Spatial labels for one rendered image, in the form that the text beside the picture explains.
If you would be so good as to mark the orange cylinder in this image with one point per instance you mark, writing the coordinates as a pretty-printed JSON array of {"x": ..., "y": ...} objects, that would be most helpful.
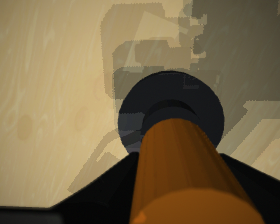
[{"x": 182, "y": 179}]

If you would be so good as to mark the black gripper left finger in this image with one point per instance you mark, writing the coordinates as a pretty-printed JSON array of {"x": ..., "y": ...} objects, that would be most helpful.
[{"x": 106, "y": 200}]

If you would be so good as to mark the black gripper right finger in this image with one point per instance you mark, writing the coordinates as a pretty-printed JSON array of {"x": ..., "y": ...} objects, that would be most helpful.
[{"x": 262, "y": 189}]

